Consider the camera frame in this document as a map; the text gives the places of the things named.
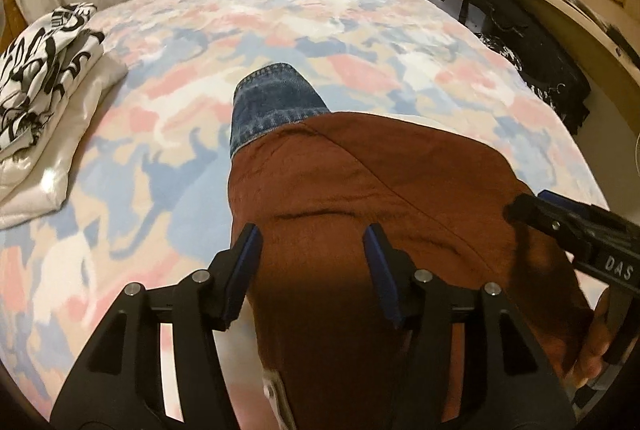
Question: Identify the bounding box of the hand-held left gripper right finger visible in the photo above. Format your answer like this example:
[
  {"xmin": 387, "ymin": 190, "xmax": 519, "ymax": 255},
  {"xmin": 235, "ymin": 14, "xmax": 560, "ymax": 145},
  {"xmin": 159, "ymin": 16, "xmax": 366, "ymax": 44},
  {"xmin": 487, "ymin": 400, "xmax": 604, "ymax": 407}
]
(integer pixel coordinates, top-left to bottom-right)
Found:
[{"xmin": 364, "ymin": 225, "xmax": 578, "ymax": 430}]

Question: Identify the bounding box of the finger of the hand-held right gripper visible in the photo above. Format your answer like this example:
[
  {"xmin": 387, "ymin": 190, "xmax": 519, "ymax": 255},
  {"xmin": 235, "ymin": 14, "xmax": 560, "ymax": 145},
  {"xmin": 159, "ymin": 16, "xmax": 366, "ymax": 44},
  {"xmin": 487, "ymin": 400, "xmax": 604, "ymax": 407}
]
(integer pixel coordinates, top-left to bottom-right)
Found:
[
  {"xmin": 504, "ymin": 194, "xmax": 598, "ymax": 262},
  {"xmin": 537, "ymin": 189, "xmax": 617, "ymax": 223}
]

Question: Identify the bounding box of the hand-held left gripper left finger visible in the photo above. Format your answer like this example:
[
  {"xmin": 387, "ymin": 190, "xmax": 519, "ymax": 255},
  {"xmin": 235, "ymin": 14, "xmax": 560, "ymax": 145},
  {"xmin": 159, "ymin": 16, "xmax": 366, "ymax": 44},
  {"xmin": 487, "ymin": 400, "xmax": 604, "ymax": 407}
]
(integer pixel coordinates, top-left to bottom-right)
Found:
[{"xmin": 50, "ymin": 222, "xmax": 263, "ymax": 430}]

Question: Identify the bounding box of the denim jacket with brown sleeves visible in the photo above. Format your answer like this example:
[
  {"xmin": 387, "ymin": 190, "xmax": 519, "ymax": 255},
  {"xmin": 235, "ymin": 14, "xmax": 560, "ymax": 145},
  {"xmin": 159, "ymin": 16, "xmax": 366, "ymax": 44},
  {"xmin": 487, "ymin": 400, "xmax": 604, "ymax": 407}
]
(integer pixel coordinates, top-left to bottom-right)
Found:
[{"xmin": 227, "ymin": 62, "xmax": 616, "ymax": 430}]

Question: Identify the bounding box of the person's right hand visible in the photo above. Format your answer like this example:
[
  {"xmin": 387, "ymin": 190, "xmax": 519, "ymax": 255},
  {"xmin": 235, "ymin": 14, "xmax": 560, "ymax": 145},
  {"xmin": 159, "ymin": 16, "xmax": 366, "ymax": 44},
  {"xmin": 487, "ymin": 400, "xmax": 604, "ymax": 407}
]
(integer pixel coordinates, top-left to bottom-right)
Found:
[{"xmin": 564, "ymin": 294, "xmax": 632, "ymax": 392}]

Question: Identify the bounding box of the black bag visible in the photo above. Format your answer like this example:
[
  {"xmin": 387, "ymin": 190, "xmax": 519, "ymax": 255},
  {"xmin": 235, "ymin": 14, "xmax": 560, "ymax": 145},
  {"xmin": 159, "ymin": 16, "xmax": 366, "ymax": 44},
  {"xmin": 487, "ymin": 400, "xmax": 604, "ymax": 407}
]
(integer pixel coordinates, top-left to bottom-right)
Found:
[{"xmin": 446, "ymin": 0, "xmax": 592, "ymax": 137}]

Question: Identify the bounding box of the floral bed cover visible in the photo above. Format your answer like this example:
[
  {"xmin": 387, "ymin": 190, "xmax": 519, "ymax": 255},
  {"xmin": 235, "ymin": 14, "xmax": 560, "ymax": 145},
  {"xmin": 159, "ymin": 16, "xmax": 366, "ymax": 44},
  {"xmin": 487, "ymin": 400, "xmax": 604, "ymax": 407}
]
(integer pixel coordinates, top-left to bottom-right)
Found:
[{"xmin": 0, "ymin": 0, "xmax": 622, "ymax": 430}]

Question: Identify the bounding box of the white folded garment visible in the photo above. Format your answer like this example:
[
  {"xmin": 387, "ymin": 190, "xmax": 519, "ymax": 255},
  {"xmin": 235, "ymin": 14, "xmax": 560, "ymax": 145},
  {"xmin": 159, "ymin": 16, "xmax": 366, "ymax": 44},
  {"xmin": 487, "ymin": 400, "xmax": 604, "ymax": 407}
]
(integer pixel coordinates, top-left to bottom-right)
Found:
[{"xmin": 0, "ymin": 57, "xmax": 129, "ymax": 231}]

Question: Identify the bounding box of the white cardboard box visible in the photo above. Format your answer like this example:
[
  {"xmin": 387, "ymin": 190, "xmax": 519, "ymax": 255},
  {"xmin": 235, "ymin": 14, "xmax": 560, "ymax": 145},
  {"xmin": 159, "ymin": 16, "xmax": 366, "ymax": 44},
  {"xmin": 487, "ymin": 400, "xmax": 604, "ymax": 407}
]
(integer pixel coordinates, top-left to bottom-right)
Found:
[{"xmin": 426, "ymin": 0, "xmax": 470, "ymax": 20}]

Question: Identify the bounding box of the black and white printed garment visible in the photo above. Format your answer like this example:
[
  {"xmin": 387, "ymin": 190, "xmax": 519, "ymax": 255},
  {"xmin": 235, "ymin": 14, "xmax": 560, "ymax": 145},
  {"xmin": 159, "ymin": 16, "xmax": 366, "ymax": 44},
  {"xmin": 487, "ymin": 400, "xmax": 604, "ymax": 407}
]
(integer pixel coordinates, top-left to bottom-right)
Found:
[{"xmin": 0, "ymin": 2, "xmax": 107, "ymax": 161}]

